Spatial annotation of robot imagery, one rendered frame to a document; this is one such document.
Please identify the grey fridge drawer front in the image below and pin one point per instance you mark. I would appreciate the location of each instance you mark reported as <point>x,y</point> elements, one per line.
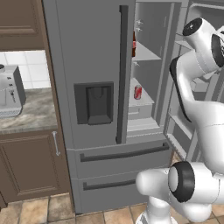
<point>108,192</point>
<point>122,163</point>

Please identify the brown base cupboard door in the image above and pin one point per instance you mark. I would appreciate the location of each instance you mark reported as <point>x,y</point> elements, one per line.
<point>32,166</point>

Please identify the dark red soda bottle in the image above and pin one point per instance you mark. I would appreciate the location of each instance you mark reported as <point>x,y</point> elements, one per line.
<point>134,44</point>

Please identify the red soda can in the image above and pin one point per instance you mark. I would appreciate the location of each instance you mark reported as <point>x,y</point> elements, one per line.
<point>137,92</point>

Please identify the grey fridge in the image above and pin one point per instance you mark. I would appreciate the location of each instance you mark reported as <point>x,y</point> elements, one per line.
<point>116,102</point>

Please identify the grey fridge door with dispenser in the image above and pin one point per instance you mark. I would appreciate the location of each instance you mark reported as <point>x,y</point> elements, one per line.
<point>87,73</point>

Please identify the silver coffee machine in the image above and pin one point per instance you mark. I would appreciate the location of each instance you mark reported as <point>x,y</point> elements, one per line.
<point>10,90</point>

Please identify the brown wall cupboard door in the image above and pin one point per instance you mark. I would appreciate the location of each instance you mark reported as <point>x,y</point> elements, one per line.
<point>20,23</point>

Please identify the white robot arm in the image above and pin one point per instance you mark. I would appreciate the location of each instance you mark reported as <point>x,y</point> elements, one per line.
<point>204,116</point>

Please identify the open grey fridge door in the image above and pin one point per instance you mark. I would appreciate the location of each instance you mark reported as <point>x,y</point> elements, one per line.
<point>178,128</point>

